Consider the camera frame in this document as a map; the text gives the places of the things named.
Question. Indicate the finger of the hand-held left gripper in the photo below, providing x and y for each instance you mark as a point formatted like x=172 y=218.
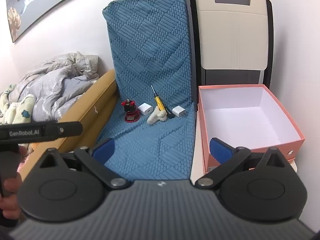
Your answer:
x=62 y=129

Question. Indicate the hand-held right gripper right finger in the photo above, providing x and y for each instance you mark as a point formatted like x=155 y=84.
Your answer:
x=220 y=148

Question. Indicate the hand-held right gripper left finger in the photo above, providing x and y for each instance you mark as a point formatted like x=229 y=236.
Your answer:
x=103 y=151

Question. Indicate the pink cardboard box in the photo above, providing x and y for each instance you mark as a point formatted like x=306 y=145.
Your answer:
x=250 y=112

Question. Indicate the red black figurine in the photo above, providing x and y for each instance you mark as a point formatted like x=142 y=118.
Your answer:
x=130 y=111

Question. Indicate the white charger cube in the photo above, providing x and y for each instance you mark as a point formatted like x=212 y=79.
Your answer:
x=178 y=111
x=145 y=109

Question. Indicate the black bar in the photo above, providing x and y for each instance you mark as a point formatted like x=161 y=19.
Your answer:
x=170 y=113

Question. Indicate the yellow screwdriver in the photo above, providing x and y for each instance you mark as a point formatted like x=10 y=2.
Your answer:
x=158 y=100

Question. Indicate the person's left hand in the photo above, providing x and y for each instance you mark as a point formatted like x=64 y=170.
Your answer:
x=12 y=186

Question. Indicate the cream printed blanket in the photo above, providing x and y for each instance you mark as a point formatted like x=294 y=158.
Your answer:
x=17 y=110

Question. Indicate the grey duvet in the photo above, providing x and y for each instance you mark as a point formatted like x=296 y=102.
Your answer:
x=55 y=85

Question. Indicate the cream folding chair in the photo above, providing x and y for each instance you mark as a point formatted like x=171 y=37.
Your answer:
x=232 y=35

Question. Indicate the blue textured chair cover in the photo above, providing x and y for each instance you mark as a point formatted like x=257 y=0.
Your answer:
x=150 y=42

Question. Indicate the framed wall poster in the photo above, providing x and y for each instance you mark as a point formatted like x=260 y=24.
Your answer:
x=37 y=2

